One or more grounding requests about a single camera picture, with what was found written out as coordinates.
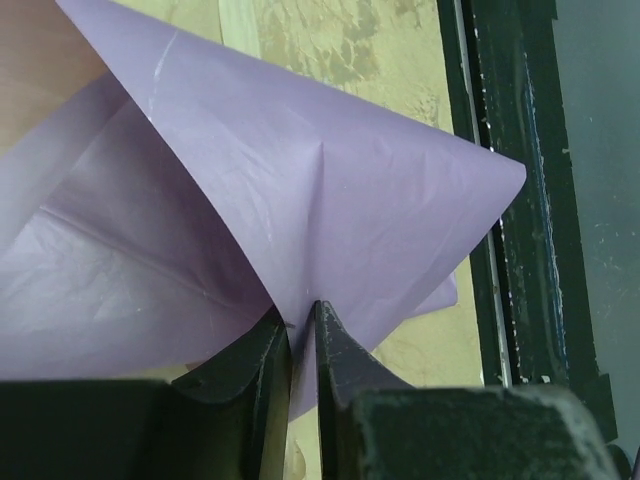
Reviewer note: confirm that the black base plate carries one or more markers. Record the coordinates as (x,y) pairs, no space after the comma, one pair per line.
(528,273)

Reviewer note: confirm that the pink inner wrapping paper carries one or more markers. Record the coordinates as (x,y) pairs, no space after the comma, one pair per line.
(45,60)

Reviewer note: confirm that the purple wrapping paper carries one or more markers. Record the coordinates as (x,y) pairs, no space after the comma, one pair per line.
(156,215)

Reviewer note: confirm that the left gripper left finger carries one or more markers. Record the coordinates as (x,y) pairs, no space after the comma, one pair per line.
(235,423)

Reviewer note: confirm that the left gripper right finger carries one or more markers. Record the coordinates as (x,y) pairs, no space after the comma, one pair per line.
(345,372)

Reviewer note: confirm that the beige ribbon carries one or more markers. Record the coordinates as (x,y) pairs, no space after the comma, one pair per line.
(239,26)

